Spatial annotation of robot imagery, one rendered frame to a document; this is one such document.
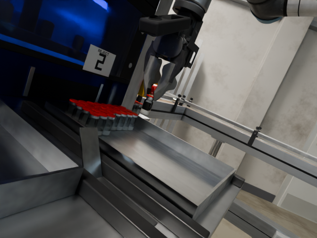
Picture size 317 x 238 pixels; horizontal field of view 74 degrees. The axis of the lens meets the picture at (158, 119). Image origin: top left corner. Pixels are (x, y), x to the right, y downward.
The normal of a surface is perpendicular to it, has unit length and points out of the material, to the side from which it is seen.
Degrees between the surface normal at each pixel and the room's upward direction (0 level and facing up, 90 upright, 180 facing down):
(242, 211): 90
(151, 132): 90
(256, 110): 90
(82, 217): 0
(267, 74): 90
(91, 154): 55
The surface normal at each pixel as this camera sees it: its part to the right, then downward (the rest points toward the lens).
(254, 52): -0.15, 0.13
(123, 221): -0.50, -0.04
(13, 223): 0.37, -0.91
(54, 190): 0.78, 0.41
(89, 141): 0.85, -0.18
